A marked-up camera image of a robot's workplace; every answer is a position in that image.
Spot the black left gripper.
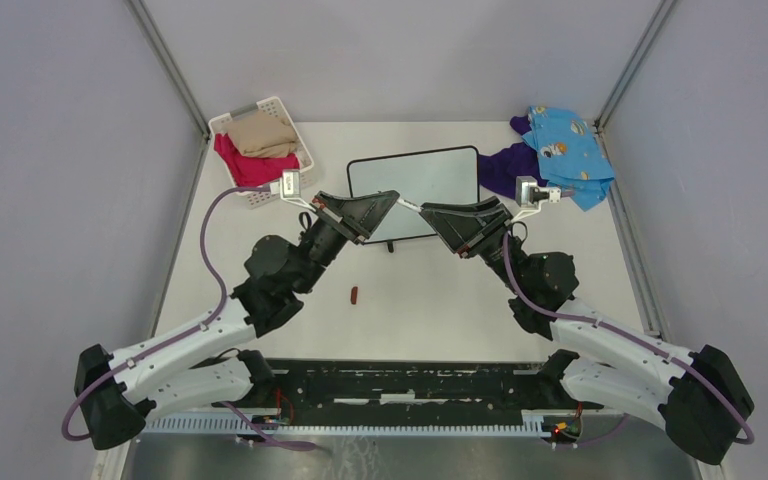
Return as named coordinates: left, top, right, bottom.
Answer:
left=293, top=190, right=399, bottom=294

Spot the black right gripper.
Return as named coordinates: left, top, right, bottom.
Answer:
left=420, top=196, right=529, bottom=296

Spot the black framed whiteboard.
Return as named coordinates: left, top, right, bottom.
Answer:
left=346, top=146, right=480, bottom=244

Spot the red whiteboard marker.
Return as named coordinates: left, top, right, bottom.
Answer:
left=397, top=198, right=422, bottom=213

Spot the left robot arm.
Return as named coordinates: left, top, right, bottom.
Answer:
left=61, top=190, right=399, bottom=451

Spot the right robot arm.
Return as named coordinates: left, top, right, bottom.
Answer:
left=419, top=199, right=756, bottom=465

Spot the purple cloth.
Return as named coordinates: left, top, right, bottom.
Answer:
left=477, top=141, right=548, bottom=199

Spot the magenta cloth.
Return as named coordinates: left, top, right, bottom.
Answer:
left=214, top=134, right=300, bottom=187

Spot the blue patterned cloth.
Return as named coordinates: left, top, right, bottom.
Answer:
left=522, top=106, right=615, bottom=211

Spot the beige folded cloth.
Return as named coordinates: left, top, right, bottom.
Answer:
left=225, top=111, right=299, bottom=158

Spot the white plastic basket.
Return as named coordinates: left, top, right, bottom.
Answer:
left=208, top=96, right=320, bottom=188

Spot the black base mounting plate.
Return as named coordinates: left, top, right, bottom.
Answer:
left=185, top=357, right=605, bottom=429

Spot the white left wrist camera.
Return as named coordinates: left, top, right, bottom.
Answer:
left=270, top=169, right=303, bottom=203

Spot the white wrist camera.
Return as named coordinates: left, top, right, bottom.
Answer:
left=270, top=169, right=303, bottom=203
left=512, top=176, right=562, bottom=221

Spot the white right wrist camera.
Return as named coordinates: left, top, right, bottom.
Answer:
left=512, top=176, right=562, bottom=221

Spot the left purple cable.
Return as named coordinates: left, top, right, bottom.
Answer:
left=60, top=185, right=279, bottom=443

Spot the white slotted cable duct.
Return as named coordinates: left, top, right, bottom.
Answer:
left=145, top=413, right=558, bottom=439

